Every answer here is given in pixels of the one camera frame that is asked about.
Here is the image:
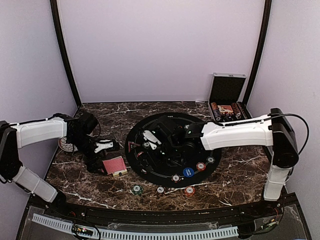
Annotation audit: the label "triangular all in marker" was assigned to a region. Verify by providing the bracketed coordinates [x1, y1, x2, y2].
[128, 141, 140, 152]

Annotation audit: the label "red 5 chip stack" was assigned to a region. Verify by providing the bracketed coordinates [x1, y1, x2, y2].
[184, 186, 196, 197]

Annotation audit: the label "aluminium poker case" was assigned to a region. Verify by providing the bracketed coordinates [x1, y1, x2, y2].
[207, 73, 248, 123]

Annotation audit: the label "blue small blind button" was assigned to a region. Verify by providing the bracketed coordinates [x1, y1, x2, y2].
[182, 167, 195, 178]

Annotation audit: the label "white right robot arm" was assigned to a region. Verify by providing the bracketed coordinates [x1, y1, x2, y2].
[125, 108, 299, 217]

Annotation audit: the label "black orange 100 chip stack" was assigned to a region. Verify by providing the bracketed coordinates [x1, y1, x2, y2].
[156, 186, 166, 195]

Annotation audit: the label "yellow card box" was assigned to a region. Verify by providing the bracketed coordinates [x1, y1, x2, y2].
[112, 169, 128, 178]

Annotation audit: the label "100 chips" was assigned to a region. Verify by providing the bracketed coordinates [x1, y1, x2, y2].
[171, 174, 181, 183]

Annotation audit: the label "clear dealer button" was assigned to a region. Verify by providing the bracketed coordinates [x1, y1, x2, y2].
[223, 116, 233, 122]

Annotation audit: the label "white cable duct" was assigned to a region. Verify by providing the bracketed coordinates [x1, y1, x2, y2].
[31, 213, 239, 240]

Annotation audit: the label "wrapped brown 100 chip roll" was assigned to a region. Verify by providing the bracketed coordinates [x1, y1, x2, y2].
[231, 103, 242, 120]

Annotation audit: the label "black frame post left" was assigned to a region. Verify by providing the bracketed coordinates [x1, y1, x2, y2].
[49, 0, 82, 108]

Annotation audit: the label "black frame post right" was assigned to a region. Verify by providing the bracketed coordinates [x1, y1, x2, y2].
[242, 0, 273, 106]

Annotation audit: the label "purple 500 chip roll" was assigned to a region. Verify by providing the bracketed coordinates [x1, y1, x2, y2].
[212, 109, 222, 122]

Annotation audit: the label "red back card deck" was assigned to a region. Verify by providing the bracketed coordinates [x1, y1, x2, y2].
[102, 156, 127, 175]

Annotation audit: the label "boxed card deck in case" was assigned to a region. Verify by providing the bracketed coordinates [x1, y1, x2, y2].
[218, 105, 234, 116]

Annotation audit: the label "floral ceramic plate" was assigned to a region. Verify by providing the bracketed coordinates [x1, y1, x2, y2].
[58, 137, 78, 153]

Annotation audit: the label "round black poker mat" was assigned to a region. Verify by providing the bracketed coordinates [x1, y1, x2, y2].
[125, 112, 222, 188]

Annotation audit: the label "black frame post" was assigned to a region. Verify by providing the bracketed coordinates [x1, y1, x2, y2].
[242, 0, 273, 106]
[49, 0, 82, 108]

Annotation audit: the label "red 5 chips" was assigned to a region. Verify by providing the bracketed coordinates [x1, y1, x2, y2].
[196, 162, 206, 172]

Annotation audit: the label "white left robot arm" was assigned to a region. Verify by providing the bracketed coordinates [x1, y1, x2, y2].
[0, 112, 120, 218]

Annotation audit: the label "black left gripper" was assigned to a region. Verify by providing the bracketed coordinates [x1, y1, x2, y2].
[68, 133, 108, 175]

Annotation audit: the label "green chips mat edge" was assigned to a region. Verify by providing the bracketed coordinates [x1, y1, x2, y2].
[207, 156, 215, 164]

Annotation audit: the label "black front table rail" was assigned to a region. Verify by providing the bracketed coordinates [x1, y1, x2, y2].
[27, 193, 299, 226]

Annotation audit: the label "green chip stack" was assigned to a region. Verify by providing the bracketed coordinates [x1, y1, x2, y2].
[131, 184, 144, 196]

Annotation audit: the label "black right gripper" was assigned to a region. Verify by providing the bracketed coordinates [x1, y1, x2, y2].
[136, 139, 181, 173]

